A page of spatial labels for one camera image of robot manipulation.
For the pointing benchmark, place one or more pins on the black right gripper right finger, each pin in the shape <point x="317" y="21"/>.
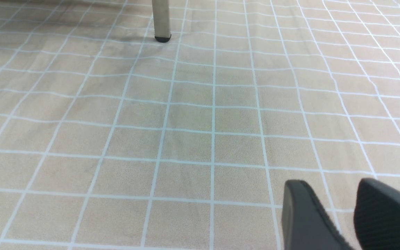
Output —
<point x="377" y="216"/>

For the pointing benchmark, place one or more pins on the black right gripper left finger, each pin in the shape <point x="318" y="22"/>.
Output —
<point x="305" y="222"/>

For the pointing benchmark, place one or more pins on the silver metal shoe rack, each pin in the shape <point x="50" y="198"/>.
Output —
<point x="161" y="20"/>

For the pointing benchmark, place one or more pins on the beige checkered floor mat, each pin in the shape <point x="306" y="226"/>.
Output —
<point x="112" y="140"/>

